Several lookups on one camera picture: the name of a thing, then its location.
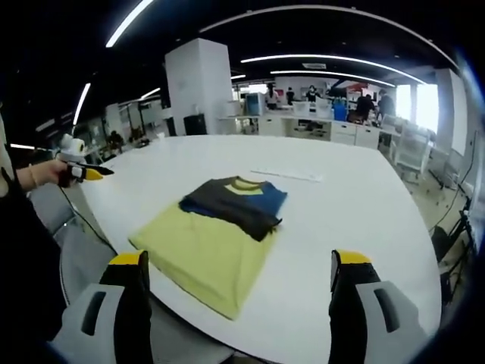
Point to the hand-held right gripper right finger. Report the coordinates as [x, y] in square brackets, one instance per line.
[360, 326]

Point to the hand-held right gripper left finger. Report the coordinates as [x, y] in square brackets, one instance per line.
[94, 333]

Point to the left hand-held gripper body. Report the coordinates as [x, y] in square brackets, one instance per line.
[72, 149]

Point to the yellow blue black garment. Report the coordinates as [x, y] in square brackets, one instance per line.
[212, 246]

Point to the person's left hand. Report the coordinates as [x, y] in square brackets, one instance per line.
[51, 174]

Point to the white orange cloth item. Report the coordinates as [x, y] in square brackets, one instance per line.
[4, 151]

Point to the black cabinet box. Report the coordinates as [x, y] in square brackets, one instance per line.
[195, 125]

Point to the black bag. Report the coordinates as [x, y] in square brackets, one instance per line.
[443, 242]

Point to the white square pillar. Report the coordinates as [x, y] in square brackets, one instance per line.
[451, 110]
[197, 83]

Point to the white teal cabinet machine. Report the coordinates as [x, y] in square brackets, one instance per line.
[255, 104]

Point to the blue storage box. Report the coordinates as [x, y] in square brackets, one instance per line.
[340, 112]

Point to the bright window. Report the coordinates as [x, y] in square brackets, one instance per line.
[417, 108]

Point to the ceiling air vent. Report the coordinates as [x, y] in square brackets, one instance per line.
[313, 65]

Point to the wall poster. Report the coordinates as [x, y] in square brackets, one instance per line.
[363, 90]

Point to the curved ceiling rail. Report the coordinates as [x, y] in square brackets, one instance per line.
[322, 10]

